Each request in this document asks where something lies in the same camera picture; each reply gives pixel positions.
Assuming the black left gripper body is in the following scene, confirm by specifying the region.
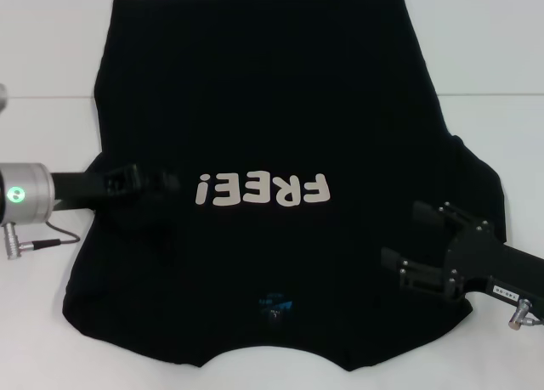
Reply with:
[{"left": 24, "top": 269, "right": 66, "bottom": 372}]
[{"left": 49, "top": 163, "right": 144, "bottom": 211}]

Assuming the black shirt with FREE print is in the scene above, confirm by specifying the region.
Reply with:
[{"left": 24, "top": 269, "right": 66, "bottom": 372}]
[{"left": 63, "top": 0, "right": 507, "bottom": 374}]

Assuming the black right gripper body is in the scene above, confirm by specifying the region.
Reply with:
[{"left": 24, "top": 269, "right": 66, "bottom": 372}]
[{"left": 445, "top": 226, "right": 544, "bottom": 317}]

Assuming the left arm cable with plug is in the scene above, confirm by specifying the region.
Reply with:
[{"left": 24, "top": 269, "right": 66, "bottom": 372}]
[{"left": 2, "top": 219, "right": 82, "bottom": 260}]

